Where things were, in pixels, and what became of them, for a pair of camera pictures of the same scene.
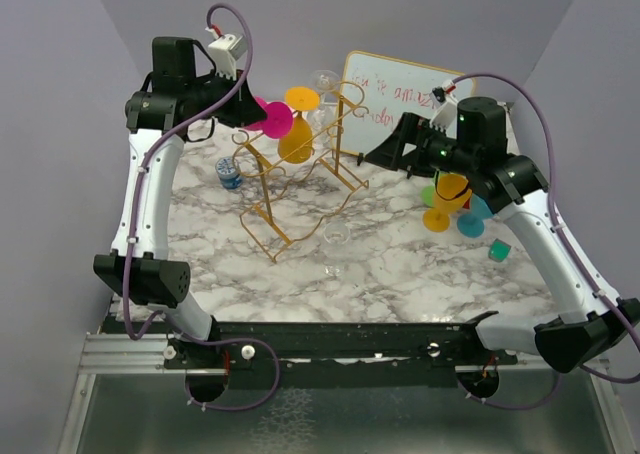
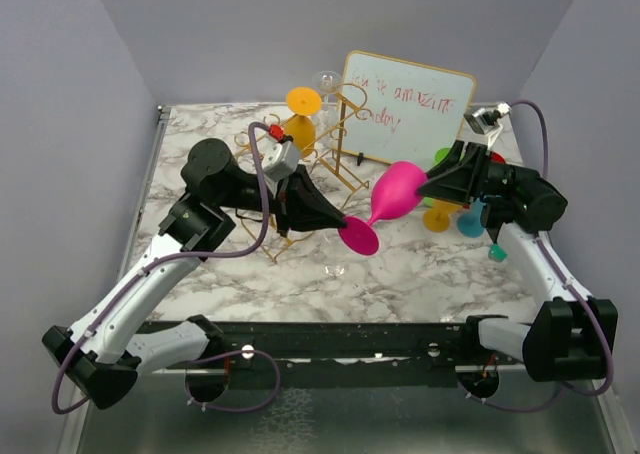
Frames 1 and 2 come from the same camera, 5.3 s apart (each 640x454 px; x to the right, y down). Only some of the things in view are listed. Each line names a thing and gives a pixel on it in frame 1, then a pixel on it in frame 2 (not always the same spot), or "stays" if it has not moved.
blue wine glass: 473,224 stays
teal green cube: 499,250 stays
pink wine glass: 279,118 → 394,195
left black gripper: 243,109 → 300,204
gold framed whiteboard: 378,90 stays
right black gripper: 412,129 → 455,180
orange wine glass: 297,147 stays
